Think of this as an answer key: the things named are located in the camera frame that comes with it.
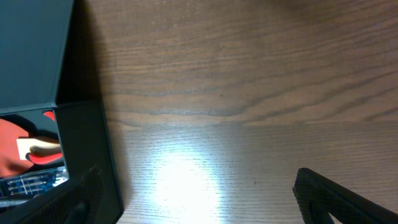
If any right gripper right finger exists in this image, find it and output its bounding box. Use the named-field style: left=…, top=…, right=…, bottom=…
left=292, top=168, right=397, bottom=223

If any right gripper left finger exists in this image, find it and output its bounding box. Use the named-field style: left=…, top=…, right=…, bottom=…
left=0, top=165, right=105, bottom=224

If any blue precision screwdriver set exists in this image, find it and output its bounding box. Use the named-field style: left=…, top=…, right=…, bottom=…
left=1, top=166, right=69, bottom=208

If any orange scraper wooden handle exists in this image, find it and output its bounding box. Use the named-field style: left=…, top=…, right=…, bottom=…
left=1, top=119, right=63, bottom=177

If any dark green lidded box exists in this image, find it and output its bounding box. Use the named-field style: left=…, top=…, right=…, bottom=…
left=1, top=0, right=124, bottom=223

